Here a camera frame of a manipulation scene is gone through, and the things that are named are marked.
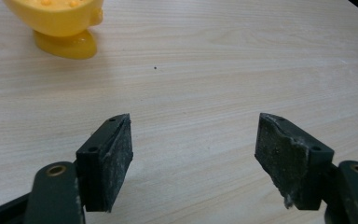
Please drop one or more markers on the yellow plastic toy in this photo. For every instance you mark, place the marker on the yellow plastic toy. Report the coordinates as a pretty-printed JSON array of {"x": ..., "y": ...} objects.
[{"x": 59, "y": 21}]

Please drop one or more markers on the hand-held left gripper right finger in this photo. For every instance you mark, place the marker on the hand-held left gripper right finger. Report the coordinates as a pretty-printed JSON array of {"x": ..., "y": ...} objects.
[{"x": 292, "y": 165}]

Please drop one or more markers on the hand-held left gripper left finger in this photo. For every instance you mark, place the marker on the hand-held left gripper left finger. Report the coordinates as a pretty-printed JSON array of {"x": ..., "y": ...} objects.
[{"x": 105, "y": 161}]

